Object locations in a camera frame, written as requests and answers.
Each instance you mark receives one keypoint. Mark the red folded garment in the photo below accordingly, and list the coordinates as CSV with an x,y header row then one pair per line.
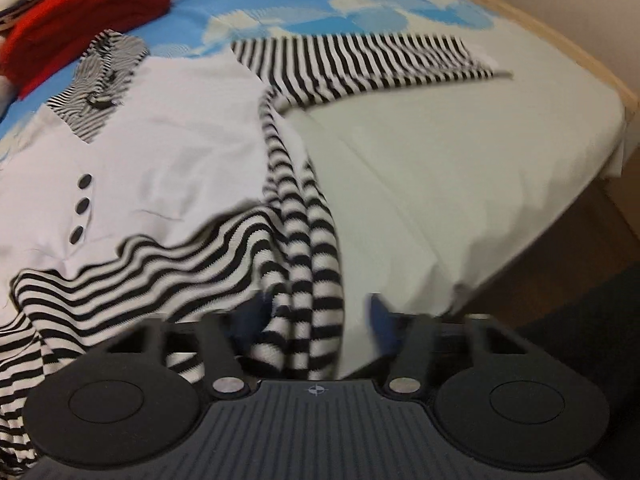
x,y
53,33

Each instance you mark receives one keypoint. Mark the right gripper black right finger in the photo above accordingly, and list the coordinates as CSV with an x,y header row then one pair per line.
x,y
409,340

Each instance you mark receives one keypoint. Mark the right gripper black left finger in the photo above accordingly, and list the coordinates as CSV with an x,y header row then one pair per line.
x,y
224,342

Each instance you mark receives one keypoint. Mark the blue white patterned bedspread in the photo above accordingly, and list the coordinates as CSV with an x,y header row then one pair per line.
x,y
276,168

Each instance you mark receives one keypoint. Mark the black white striped sweater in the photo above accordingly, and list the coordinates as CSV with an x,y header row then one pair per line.
x,y
174,187

